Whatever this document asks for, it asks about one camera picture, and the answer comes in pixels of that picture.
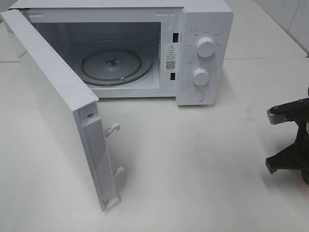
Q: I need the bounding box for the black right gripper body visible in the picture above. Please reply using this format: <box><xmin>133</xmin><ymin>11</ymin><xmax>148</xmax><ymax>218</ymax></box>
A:
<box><xmin>289</xmin><ymin>98</ymin><xmax>309</xmax><ymax>185</ymax></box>

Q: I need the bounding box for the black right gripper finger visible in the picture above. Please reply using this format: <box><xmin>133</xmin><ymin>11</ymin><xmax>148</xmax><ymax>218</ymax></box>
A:
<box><xmin>266</xmin><ymin>145</ymin><xmax>305</xmax><ymax>174</ymax></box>
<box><xmin>267</xmin><ymin>98</ymin><xmax>309</xmax><ymax>125</ymax></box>

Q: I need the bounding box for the white round door button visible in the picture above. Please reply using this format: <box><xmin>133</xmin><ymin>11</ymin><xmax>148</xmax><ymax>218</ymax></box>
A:
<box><xmin>189</xmin><ymin>90</ymin><xmax>204</xmax><ymax>102</ymax></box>

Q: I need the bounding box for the lower white microwave knob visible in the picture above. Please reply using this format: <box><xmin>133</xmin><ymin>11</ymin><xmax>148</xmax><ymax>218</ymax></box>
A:
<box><xmin>192</xmin><ymin>68</ymin><xmax>210</xmax><ymax>86</ymax></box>

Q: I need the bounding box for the white microwave knob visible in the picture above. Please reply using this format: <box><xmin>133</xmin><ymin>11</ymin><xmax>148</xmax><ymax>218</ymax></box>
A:
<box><xmin>196</xmin><ymin>36</ymin><xmax>215</xmax><ymax>58</ymax></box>
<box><xmin>192</xmin><ymin>68</ymin><xmax>210</xmax><ymax>86</ymax></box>

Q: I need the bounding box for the upper white microwave knob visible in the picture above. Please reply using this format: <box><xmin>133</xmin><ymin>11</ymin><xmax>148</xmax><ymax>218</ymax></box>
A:
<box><xmin>196</xmin><ymin>36</ymin><xmax>215</xmax><ymax>58</ymax></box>

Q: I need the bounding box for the white microwave oven body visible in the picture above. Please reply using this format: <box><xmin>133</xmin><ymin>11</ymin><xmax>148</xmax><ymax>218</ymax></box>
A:
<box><xmin>6</xmin><ymin>0</ymin><xmax>234</xmax><ymax>105</ymax></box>

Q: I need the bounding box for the glass microwave turntable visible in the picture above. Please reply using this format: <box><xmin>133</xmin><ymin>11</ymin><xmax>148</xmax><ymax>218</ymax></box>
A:
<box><xmin>80</xmin><ymin>48</ymin><xmax>154</xmax><ymax>87</ymax></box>

